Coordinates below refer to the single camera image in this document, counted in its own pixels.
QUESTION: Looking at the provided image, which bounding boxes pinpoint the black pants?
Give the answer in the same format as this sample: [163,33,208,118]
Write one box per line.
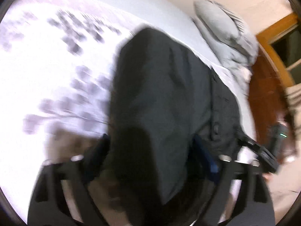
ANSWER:
[111,27,242,225]

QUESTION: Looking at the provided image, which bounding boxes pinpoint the person's right hand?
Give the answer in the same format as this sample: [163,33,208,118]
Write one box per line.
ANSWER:
[262,117,298,182]

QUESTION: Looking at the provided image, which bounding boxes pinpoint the wooden headboard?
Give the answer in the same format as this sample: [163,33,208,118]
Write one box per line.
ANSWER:
[249,64,293,144]

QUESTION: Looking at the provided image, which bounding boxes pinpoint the grey folded quilt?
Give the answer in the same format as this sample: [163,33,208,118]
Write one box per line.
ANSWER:
[193,0,259,96]

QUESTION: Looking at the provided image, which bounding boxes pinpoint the white floral bed cover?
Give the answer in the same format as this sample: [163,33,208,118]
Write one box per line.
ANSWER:
[1,0,256,221]

